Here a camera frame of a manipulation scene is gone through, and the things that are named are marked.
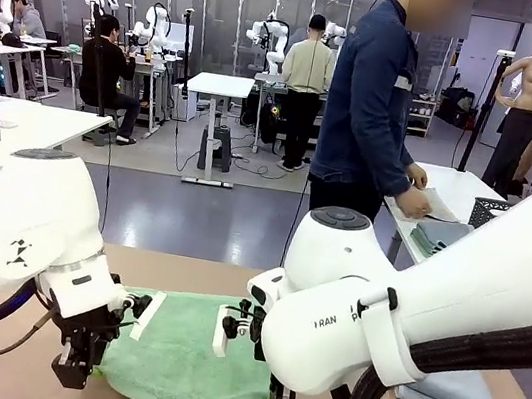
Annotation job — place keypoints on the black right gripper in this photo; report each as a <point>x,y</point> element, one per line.
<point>258,347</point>

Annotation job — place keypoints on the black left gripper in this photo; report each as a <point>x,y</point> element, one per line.
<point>85,330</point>

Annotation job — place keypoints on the mint green towel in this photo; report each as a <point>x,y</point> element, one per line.
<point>179,363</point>

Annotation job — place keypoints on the light blue towel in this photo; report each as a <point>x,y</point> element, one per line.
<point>457,397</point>

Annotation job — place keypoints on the beige towel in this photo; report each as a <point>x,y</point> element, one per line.
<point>439,207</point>

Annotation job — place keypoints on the dark grey mesh basket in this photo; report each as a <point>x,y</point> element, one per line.
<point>486,214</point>

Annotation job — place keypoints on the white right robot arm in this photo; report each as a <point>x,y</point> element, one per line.
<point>339,251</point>

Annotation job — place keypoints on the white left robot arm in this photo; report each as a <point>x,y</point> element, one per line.
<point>42,204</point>

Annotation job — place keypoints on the person's right forearm denim sleeve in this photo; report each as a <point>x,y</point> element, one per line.
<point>396,174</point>

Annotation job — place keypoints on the person's right hand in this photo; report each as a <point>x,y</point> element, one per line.
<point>414,203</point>

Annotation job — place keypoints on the person's left hand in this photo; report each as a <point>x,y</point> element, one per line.
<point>420,176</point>

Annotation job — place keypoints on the teal folded towel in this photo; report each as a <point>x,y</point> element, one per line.
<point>426,245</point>

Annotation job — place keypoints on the slate blue folded towel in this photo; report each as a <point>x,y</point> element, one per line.
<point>443,231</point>

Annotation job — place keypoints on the white rectangular table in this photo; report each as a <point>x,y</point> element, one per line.
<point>451,180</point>
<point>45,124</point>

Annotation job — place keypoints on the white computer tower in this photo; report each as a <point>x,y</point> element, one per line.
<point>185,103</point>

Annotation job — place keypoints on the person in denim jacket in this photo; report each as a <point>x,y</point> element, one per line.
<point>360,113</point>

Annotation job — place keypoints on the seated person in black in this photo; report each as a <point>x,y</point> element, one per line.
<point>104,67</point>

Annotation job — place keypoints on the white workbench desk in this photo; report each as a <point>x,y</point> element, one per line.
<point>157,71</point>

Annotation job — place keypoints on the white shoe rack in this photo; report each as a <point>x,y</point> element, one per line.
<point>420,118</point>

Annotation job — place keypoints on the white standing desk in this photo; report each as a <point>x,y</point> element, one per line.
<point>221,85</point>

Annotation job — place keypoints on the orange drink cup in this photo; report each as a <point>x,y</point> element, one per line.
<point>147,55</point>

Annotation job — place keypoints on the teal crumpled cloth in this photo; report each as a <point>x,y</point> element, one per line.
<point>74,49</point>

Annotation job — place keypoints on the person in beige shirt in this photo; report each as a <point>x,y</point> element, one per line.
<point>309,70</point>

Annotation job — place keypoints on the long white desk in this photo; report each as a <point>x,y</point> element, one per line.
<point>1,50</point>

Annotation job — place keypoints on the black bags pile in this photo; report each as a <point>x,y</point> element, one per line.
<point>457,108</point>

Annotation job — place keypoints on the black baseball cap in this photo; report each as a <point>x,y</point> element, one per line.
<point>13,40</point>

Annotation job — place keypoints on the seated person in grey top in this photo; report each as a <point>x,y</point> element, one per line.
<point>30,23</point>

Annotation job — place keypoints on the black tripod with white head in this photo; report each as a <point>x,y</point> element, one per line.
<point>505,54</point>

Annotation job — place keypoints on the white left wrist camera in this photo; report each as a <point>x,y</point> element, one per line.
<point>146,317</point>

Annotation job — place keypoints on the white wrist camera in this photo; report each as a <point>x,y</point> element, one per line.
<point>223,334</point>
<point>146,317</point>

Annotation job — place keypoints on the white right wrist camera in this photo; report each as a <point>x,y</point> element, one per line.
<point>223,334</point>

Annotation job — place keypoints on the black camera pole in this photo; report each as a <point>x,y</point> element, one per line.
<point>185,55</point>

